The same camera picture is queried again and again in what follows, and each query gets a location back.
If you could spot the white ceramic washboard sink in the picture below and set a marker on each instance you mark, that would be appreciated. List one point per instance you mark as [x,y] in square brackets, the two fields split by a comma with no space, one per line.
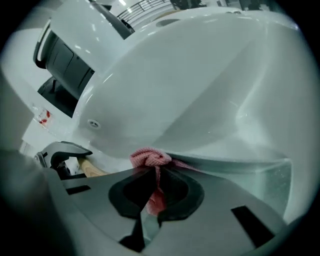
[200,75]

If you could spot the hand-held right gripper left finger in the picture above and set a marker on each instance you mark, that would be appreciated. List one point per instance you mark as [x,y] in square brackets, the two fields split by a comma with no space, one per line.
[100,200]

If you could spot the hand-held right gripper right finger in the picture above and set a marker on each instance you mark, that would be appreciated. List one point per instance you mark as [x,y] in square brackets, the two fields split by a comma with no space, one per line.
[215,220]

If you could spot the pink cloth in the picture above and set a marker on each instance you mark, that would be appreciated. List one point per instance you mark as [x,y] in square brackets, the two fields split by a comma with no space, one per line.
[150,158]

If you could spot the clear plastic water bottle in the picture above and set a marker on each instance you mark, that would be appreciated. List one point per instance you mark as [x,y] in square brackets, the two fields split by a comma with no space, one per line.
[43,117]

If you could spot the black kitchen cabinet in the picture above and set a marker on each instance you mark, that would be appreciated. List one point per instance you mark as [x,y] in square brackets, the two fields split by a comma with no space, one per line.
[65,65]

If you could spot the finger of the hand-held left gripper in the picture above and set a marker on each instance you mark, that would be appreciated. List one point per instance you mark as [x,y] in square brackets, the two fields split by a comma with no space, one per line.
[62,147]
[60,167]

